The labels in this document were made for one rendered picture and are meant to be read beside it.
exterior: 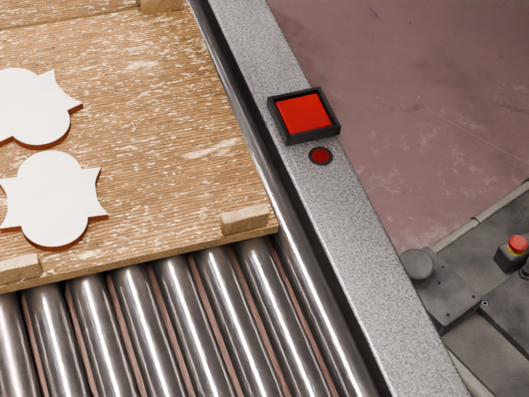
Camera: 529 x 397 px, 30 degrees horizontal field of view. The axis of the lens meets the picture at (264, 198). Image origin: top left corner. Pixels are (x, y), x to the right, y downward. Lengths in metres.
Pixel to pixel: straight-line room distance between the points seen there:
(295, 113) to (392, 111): 1.34
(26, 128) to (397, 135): 1.47
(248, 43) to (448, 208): 1.15
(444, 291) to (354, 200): 0.75
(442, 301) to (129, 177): 0.90
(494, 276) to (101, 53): 1.02
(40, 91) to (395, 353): 0.55
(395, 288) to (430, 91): 1.57
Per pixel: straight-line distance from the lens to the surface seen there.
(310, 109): 1.31
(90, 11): 1.42
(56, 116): 1.27
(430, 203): 2.45
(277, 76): 1.37
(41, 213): 1.17
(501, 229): 2.13
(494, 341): 1.98
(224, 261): 1.16
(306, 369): 1.09
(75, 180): 1.20
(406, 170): 2.50
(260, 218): 1.16
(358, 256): 1.19
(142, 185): 1.20
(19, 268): 1.12
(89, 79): 1.33
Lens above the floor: 1.88
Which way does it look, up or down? 52 degrees down
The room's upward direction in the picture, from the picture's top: 7 degrees clockwise
